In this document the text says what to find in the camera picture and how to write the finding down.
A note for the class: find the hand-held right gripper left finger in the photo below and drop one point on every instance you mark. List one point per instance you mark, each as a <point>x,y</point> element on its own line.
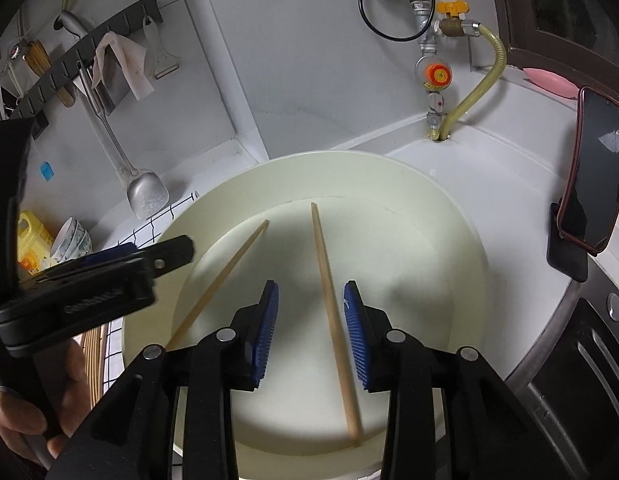
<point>267,332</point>

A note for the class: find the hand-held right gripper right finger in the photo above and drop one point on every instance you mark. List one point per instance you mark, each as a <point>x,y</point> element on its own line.
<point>357,335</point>

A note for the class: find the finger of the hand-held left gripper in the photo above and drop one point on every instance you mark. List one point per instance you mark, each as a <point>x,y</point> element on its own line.
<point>174,252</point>
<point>111,254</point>

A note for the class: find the bundle of chopsticks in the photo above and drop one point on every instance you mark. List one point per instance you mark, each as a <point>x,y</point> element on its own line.
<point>94,360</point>

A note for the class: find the wooden chopstick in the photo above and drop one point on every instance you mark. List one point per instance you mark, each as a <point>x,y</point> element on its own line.
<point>329,285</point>
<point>224,275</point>

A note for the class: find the cream round plastic basin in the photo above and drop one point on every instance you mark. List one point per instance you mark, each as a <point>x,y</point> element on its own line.
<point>414,260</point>

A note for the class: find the person's left hand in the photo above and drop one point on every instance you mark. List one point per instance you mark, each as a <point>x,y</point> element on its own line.
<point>71,385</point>

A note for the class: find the white checked cloth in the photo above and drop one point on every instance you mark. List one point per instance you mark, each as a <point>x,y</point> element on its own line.
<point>154,225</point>

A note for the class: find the stacked white bowls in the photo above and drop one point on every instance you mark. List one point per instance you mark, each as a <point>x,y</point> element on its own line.
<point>71,242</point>

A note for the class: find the metal cooking spatula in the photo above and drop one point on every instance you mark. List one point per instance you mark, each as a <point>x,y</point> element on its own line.
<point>148,197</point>

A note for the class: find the yellow plastic bottle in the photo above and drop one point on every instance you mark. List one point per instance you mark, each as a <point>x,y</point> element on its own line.
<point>31,240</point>

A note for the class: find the steel cleaver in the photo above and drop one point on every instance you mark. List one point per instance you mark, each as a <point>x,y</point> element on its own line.
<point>114,95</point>

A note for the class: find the beige hanging cloth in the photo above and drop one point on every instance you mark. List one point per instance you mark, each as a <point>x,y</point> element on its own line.
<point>124,60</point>

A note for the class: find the black gas stove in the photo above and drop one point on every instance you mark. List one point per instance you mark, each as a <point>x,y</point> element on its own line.
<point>564,385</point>

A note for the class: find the black phone holder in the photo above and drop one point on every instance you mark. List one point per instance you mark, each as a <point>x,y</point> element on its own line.
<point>567,255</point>

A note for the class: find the gas pipe with valves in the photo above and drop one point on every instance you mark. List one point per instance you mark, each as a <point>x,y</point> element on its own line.
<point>437,76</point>

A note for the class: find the black smartphone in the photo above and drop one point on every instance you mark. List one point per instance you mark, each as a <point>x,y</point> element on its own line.
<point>597,170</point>

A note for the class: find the pink soap dish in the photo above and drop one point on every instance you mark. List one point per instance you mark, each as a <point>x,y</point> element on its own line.
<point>549,82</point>

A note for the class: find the blue wall sticker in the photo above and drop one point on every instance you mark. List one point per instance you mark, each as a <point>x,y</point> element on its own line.
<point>46,170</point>

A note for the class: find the black wall utensil rack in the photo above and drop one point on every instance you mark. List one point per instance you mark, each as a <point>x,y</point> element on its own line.
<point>114,22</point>

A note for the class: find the dark brown window frame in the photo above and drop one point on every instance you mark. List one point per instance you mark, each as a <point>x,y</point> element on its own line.
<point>499,10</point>

